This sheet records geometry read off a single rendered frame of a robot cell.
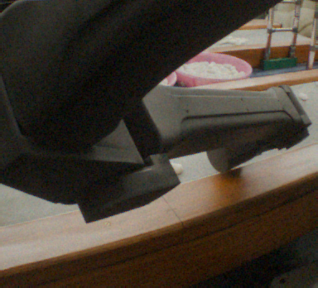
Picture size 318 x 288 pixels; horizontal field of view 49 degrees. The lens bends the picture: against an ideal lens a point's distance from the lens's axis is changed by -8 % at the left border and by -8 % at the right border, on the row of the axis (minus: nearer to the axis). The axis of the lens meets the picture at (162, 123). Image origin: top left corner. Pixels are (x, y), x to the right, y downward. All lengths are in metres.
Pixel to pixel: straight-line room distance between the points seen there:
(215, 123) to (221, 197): 0.33
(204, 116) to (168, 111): 0.04
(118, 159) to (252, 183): 0.50
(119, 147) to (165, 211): 0.39
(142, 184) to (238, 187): 0.45
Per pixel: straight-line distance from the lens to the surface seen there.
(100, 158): 0.18
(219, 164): 0.57
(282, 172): 0.72
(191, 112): 0.29
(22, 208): 0.67
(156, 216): 0.59
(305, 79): 1.26
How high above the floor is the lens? 1.16
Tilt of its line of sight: 28 degrees down
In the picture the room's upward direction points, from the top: 2 degrees clockwise
